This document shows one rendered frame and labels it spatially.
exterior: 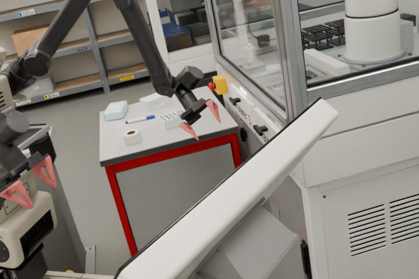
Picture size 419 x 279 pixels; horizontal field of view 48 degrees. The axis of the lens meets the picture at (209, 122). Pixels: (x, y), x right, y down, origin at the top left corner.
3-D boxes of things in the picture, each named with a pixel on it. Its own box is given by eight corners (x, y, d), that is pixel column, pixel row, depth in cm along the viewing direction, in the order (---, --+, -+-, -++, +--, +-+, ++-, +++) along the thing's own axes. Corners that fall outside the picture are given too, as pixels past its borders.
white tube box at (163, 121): (166, 130, 204) (164, 122, 202) (159, 124, 211) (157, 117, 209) (191, 121, 208) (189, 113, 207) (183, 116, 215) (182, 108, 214)
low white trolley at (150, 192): (143, 306, 215) (99, 160, 187) (134, 231, 272) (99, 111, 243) (263, 270, 223) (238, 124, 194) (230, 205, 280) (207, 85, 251)
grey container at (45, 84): (18, 100, 533) (13, 86, 526) (22, 93, 560) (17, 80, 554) (53, 92, 538) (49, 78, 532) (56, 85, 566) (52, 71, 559)
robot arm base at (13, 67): (17, 65, 164) (-6, 76, 153) (27, 50, 160) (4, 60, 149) (35, 82, 164) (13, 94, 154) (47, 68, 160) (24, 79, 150)
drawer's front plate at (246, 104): (254, 133, 170) (250, 105, 166) (233, 108, 196) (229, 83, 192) (259, 132, 170) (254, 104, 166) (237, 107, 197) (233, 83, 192)
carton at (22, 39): (19, 60, 518) (10, 35, 508) (23, 54, 547) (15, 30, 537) (55, 52, 524) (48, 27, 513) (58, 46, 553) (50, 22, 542)
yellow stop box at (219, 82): (217, 95, 209) (214, 80, 206) (213, 91, 215) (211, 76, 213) (227, 93, 209) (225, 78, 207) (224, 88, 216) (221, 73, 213)
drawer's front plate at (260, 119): (286, 170, 141) (282, 137, 137) (256, 136, 167) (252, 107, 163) (292, 169, 141) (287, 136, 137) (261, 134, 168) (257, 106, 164)
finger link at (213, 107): (212, 133, 161) (199, 112, 165) (229, 120, 159) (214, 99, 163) (204, 129, 155) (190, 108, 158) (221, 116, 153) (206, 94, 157)
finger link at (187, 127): (197, 145, 162) (183, 124, 166) (212, 132, 161) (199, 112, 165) (188, 142, 156) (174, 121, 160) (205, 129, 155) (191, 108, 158)
